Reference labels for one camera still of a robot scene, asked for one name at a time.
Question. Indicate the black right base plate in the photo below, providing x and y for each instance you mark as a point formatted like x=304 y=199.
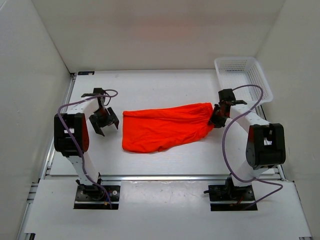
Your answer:
x=229 y=198

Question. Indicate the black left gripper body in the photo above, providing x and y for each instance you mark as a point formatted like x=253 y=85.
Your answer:
x=102 y=117

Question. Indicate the white plastic basket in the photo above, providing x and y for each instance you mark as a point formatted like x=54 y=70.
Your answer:
x=245 y=71

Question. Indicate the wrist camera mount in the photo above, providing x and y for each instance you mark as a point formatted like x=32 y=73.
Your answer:
x=227 y=97
x=98 y=91

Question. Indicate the dark blue label sticker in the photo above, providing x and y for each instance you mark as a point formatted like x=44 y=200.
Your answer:
x=86 y=73

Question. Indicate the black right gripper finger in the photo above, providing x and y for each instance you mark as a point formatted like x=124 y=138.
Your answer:
x=215 y=113
x=219 y=122

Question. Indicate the orange shorts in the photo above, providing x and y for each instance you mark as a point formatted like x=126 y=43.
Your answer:
x=156 y=130

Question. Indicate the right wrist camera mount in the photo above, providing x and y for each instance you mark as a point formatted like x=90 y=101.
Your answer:
x=227 y=97

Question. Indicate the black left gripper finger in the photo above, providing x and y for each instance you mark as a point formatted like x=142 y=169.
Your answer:
x=112 y=118
x=97 y=126

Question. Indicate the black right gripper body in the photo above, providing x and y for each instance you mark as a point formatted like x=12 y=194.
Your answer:
x=220 y=114

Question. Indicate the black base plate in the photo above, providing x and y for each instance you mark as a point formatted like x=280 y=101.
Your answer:
x=92 y=197
x=229 y=198

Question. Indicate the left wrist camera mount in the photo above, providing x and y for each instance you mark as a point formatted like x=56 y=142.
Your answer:
x=98 y=91

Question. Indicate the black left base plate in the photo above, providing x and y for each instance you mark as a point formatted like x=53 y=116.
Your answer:
x=92 y=197

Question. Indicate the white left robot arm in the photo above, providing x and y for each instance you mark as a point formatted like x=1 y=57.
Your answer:
x=71 y=136

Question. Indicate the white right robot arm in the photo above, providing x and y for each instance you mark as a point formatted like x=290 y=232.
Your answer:
x=265 y=146

